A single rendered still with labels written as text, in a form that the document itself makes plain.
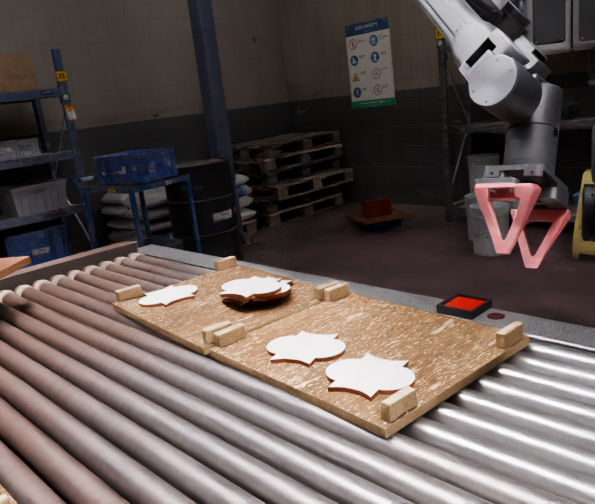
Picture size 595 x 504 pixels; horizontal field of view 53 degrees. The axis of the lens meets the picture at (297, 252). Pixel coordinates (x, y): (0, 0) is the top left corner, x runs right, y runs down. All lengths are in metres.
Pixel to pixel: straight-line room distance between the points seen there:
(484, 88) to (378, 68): 6.17
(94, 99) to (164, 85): 0.81
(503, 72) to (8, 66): 4.85
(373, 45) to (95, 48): 2.86
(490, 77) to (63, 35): 5.74
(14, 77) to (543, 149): 4.86
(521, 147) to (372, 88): 6.21
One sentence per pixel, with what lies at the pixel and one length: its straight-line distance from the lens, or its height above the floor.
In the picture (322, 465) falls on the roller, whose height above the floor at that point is 0.92.
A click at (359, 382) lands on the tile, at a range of 0.89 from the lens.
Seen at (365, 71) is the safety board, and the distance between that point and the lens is 6.98.
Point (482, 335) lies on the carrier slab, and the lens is 1.04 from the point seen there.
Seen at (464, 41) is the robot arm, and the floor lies 1.39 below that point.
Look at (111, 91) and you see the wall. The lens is 6.41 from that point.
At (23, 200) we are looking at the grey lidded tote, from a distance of 5.32.
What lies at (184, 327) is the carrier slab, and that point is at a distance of 1.21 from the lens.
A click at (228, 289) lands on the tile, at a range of 1.26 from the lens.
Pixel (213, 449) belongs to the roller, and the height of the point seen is 0.92.
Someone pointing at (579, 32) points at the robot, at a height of 1.41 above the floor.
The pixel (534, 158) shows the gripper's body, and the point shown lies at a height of 1.25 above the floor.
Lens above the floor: 1.35
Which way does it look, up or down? 15 degrees down
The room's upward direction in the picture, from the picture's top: 7 degrees counter-clockwise
